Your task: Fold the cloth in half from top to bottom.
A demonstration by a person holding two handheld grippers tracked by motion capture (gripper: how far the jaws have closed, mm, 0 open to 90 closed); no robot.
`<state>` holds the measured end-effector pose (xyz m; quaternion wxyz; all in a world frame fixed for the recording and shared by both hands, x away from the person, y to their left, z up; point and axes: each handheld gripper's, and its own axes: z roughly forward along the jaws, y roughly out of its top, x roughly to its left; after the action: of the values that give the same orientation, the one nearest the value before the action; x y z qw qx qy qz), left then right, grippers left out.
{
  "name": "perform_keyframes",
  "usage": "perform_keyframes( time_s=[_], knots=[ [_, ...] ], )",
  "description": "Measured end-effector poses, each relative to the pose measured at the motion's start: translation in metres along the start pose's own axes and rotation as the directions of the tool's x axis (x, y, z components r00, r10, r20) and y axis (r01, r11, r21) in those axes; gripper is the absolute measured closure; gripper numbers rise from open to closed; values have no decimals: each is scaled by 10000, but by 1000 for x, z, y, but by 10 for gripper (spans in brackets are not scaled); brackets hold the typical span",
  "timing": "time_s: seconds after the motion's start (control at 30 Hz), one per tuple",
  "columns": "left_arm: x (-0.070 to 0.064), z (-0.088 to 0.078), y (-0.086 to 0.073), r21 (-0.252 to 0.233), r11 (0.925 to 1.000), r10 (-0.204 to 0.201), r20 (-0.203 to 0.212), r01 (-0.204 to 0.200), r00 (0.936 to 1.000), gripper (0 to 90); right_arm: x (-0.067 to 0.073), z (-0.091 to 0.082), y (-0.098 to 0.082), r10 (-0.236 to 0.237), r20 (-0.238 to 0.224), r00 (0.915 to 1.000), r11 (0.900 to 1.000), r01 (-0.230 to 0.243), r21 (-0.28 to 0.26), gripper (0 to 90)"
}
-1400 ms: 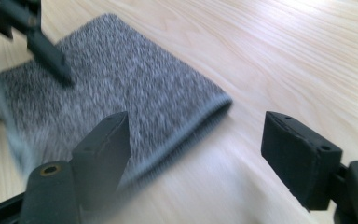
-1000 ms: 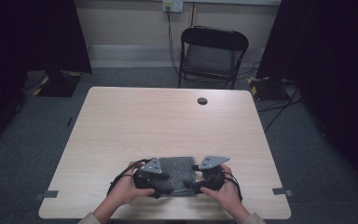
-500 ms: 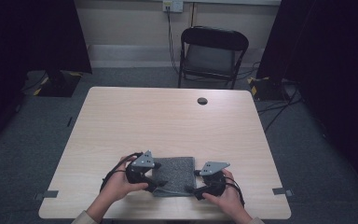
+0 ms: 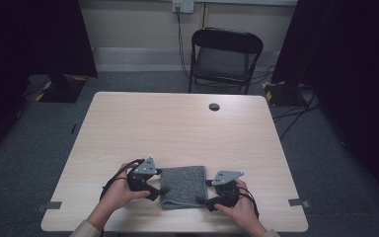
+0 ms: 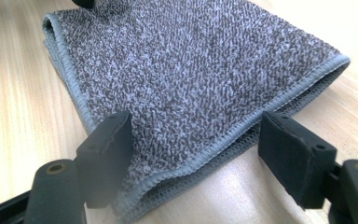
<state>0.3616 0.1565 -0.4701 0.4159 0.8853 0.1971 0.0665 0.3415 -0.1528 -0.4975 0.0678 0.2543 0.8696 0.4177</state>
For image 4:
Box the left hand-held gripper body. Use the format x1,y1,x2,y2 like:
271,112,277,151
125,156,163,194

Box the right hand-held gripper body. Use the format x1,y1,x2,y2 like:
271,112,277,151
205,170,245,207

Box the grey towel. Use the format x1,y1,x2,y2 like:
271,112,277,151
160,165,209,211

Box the person's right hand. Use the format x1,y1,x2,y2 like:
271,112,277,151
213,178,261,230

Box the person's left hand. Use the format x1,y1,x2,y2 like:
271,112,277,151
99,162,151,216

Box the grey tape strip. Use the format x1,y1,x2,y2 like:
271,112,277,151
36,200,63,212
287,197,311,208

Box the black stand base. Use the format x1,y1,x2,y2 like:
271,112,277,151
262,80,312,108
35,74,89,104

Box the black folding chair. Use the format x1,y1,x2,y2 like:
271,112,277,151
188,27,265,96

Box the dark curtain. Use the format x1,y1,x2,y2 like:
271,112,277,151
0,0,99,166
270,0,379,211

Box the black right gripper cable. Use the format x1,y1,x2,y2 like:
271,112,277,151
237,185,261,219

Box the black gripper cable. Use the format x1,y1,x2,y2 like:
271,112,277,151
237,185,261,219
99,158,146,202

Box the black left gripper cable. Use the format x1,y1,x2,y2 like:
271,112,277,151
99,158,146,202

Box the black floor cables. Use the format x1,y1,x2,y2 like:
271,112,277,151
250,64,324,140

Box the black wall socket cable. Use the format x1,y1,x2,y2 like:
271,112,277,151
176,6,191,79

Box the white wall socket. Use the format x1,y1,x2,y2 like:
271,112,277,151
172,0,195,15

